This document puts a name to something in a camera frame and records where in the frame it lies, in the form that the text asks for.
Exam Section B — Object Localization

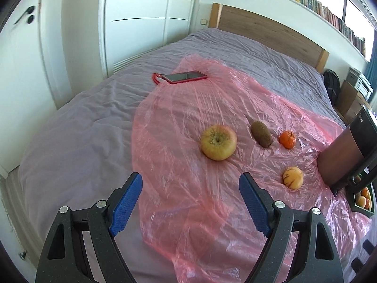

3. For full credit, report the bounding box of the round brown kiwi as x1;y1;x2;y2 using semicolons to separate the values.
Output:
250;121;273;148

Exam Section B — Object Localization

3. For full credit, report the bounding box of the grey printer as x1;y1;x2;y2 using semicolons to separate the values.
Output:
346;68;373;101

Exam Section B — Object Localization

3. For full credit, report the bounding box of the red cased smartphone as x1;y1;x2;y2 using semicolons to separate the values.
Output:
152;72;208;85

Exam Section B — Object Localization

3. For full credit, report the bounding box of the light switch plate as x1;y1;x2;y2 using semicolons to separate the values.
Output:
200;19;208;26

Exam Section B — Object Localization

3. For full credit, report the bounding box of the black backpack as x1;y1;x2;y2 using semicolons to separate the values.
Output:
323;69;340;106

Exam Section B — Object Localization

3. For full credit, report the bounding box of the large orange tangerine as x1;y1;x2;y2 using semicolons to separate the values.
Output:
356;196;367;208

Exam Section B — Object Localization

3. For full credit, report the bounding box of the teal curtain right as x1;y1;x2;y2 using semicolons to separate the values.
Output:
364;31;377;98

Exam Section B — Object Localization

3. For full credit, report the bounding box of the white door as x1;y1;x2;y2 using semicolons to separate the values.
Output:
0;0;57;178

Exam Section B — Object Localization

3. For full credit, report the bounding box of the green tray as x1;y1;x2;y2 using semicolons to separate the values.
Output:
346;183;375;218

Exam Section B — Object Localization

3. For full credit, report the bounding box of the yellow streaked melon fruit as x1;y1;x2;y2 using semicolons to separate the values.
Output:
283;167;304;190

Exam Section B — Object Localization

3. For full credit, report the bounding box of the wooden drawer cabinet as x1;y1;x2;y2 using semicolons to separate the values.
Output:
336;81;371;123

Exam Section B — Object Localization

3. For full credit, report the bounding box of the red yellow apple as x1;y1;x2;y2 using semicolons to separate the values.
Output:
200;125;237;161

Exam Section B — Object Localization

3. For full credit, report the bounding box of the white wardrobe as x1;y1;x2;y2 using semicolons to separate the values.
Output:
61;0;198;81

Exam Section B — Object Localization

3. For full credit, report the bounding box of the middle orange tangerine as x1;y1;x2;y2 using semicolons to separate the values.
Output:
361;187;370;197

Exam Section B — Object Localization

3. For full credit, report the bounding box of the black door handle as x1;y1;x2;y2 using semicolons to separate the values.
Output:
14;5;35;24

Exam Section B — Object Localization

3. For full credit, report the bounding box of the grey purple bed cover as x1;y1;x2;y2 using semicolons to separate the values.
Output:
17;27;354;283

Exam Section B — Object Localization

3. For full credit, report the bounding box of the wooden headboard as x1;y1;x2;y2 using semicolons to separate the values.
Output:
209;3;329;73

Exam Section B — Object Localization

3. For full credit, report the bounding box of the pink plastic sheet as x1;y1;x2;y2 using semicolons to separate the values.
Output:
132;55;371;282

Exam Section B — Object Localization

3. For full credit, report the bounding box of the small stemmed tangerine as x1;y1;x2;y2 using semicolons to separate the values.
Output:
279;130;296;150

